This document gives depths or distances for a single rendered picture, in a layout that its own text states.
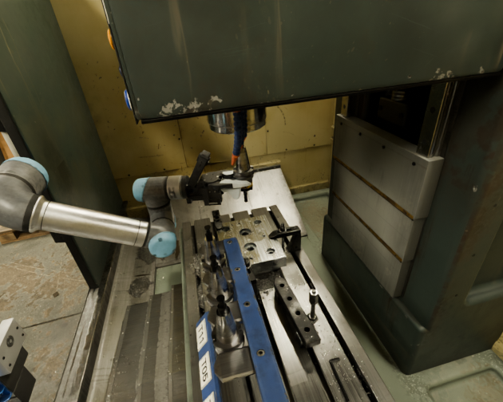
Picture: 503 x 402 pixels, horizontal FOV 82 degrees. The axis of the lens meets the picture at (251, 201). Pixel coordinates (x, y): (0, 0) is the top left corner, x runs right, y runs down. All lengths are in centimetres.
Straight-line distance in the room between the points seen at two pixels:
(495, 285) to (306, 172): 134
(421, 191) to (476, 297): 44
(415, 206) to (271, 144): 126
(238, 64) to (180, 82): 9
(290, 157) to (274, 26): 164
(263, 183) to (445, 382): 135
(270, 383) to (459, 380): 97
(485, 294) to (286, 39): 99
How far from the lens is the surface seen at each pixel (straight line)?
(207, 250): 73
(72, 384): 124
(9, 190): 89
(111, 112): 186
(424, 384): 134
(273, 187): 195
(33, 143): 122
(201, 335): 99
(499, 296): 124
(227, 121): 74
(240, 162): 84
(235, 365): 60
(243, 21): 46
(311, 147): 210
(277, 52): 48
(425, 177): 86
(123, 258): 180
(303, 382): 94
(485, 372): 149
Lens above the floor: 174
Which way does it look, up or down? 32 degrees down
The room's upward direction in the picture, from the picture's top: 5 degrees counter-clockwise
